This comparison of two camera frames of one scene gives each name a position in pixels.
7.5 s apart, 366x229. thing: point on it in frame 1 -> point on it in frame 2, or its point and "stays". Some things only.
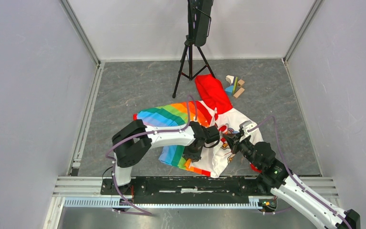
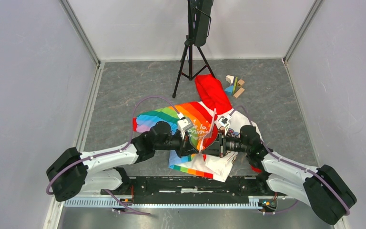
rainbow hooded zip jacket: x=212 y=108 stays
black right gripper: x=234 y=140 -> x=217 y=148
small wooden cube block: x=240 y=82 stays
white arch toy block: x=230 y=78 stays
